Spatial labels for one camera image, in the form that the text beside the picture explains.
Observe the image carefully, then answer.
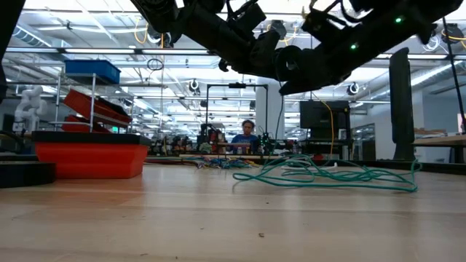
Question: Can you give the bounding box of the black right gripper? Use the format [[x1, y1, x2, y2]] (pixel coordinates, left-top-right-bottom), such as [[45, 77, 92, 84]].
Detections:
[[278, 36, 352, 96]]

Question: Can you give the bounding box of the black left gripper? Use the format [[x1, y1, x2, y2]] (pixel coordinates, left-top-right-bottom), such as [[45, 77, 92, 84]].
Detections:
[[232, 31, 304, 83]]

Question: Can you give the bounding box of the green cord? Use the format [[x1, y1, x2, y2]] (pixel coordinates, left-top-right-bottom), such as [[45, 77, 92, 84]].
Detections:
[[232, 82, 422, 194]]

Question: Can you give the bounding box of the black monitor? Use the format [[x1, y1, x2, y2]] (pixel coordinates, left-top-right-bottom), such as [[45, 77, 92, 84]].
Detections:
[[299, 100, 351, 141]]

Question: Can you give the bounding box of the white building column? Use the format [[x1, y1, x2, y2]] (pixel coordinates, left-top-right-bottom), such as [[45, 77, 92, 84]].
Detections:
[[256, 78, 286, 141]]

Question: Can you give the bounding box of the black tall stand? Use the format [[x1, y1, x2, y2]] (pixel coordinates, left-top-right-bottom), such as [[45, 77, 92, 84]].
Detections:
[[388, 46, 418, 163]]

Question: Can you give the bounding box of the wooden workbench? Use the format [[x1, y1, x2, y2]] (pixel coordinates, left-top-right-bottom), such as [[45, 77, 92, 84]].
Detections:
[[413, 134, 466, 164]]

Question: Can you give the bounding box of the ceiling light strip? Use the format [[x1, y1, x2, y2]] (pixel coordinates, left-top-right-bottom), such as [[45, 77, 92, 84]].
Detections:
[[5, 47, 452, 60]]

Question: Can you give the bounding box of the metal shelf rack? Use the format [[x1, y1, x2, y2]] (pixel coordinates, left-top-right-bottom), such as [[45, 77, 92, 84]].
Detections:
[[49, 71, 135, 134]]

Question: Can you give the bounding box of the red storage bin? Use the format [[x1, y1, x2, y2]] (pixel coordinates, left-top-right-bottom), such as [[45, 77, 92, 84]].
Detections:
[[60, 114, 112, 134], [63, 89, 134, 128]]

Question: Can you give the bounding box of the red and black box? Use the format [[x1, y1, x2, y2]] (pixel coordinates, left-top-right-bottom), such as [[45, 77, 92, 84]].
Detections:
[[31, 130, 152, 180]]

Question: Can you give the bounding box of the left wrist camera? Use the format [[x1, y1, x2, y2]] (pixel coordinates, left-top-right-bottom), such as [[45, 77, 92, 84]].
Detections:
[[232, 1, 269, 37]]

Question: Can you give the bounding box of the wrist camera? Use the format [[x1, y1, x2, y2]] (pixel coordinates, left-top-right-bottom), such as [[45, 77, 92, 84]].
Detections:
[[232, 1, 269, 37], [301, 9, 345, 41]]

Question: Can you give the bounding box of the black gantry frame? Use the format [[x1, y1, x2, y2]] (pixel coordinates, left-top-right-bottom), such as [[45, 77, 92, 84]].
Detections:
[[205, 82, 269, 146]]

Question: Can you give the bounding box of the yellow hanging cable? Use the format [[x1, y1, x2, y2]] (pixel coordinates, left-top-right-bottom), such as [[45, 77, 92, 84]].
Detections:
[[320, 100, 335, 156]]

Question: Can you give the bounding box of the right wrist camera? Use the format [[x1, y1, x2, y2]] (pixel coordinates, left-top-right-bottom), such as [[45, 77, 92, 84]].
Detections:
[[301, 9, 345, 41]]

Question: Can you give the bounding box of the multicoloured wire bundle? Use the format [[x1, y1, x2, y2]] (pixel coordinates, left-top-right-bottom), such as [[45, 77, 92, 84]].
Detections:
[[181, 155, 261, 170]]

